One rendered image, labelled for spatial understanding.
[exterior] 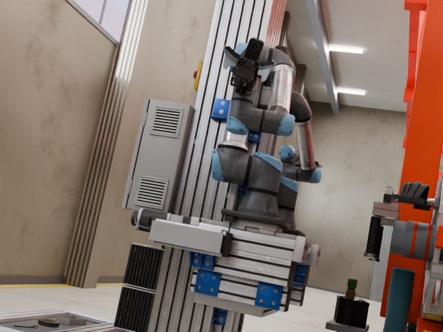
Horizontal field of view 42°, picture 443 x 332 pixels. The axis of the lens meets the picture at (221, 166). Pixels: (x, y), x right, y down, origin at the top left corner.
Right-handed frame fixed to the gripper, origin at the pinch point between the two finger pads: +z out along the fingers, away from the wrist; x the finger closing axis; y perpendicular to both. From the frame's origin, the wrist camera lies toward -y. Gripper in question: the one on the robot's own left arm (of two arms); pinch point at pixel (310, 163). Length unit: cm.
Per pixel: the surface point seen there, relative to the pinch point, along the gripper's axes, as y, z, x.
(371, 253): 38, -91, 71
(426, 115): -31, -26, 59
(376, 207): 22, -92, 69
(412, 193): 14, -91, 79
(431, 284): 42, -91, 93
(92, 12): -110, 109, -322
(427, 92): -42, -26, 57
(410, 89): -202, 506, -105
